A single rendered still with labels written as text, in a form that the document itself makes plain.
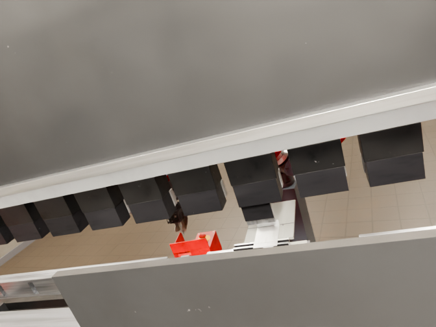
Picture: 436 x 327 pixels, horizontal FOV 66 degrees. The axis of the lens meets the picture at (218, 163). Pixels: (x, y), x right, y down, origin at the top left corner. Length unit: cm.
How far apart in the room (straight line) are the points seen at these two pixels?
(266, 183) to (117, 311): 55
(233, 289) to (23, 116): 75
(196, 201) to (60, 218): 58
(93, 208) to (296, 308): 90
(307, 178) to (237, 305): 50
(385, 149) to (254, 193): 40
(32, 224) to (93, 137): 69
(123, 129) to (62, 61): 22
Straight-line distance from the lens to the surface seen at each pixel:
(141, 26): 84
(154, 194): 118
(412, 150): 104
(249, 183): 106
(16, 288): 193
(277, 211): 138
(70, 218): 143
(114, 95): 90
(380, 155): 103
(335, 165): 102
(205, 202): 113
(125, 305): 78
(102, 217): 134
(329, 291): 62
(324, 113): 76
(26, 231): 162
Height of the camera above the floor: 168
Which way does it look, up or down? 19 degrees down
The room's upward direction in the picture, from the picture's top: 18 degrees counter-clockwise
